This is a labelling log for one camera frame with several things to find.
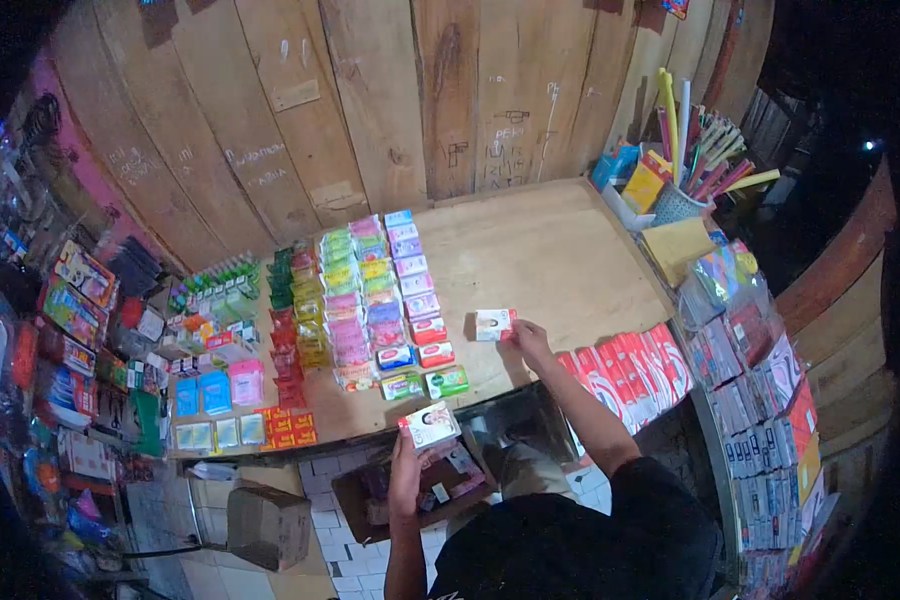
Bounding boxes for person's left hand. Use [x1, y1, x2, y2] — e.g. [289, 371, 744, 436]
[387, 427, 438, 523]

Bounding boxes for person's right hand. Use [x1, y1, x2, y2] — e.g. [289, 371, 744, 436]
[501, 318, 555, 377]

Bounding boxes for white red small carton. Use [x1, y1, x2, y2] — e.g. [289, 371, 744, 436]
[474, 307, 518, 343]

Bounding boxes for stack of white cartons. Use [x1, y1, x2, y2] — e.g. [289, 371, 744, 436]
[397, 399, 463, 452]

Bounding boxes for open cardboard box with goods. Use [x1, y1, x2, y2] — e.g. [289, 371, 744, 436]
[330, 441, 498, 546]

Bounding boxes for green soap box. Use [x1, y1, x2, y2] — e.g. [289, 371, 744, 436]
[425, 365, 471, 399]
[380, 372, 426, 402]

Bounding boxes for blue red soap box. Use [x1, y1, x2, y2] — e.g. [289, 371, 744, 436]
[375, 345, 418, 372]

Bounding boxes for column of soap boxes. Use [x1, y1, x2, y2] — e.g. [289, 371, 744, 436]
[383, 209, 457, 370]

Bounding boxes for stack of orange red packets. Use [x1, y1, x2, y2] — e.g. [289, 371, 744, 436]
[258, 407, 319, 453]

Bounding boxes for row of red white packets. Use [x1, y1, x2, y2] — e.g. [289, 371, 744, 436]
[554, 322, 696, 437]

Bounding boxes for column of pink green packets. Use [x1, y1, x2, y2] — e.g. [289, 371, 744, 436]
[348, 215, 408, 351]

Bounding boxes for column of green pink sachets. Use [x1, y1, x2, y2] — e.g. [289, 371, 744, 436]
[318, 228, 381, 393]

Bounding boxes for closed brown cardboard box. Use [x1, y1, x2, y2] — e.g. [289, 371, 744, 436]
[226, 480, 314, 573]

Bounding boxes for column of yellow sachets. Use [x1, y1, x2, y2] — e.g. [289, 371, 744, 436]
[291, 251, 332, 370]

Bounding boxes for white tray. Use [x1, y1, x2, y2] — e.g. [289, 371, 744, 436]
[600, 178, 658, 233]

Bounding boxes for column of red green sachets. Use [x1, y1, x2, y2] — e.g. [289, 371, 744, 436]
[267, 244, 309, 411]

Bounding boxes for pink packet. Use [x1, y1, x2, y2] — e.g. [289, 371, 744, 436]
[227, 358, 266, 407]

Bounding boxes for yellow paper envelope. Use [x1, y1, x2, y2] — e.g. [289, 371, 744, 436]
[639, 216, 719, 291]

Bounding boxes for row of pale sachets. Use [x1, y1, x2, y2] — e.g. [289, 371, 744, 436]
[173, 412, 268, 454]

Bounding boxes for blue boxes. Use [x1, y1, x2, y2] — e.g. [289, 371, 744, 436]
[590, 143, 642, 193]

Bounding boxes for blue packet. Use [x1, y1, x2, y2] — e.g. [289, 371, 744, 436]
[198, 370, 234, 417]
[174, 376, 200, 418]

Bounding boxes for person's body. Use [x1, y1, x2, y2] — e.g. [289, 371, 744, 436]
[427, 456, 726, 600]

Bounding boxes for yellow box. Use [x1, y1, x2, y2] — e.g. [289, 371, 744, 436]
[620, 149, 674, 217]

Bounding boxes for woven cup with pens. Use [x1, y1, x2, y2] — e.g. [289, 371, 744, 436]
[648, 67, 783, 228]

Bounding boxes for pile of small mixed boxes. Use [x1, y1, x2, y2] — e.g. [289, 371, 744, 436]
[157, 294, 264, 378]

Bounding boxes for row of green bottles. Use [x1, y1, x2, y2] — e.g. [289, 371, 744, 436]
[182, 252, 262, 303]

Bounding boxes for hanging rack of packets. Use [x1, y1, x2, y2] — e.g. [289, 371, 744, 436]
[677, 238, 843, 600]

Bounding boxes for full shop shelf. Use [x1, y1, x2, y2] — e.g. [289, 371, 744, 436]
[0, 90, 190, 590]

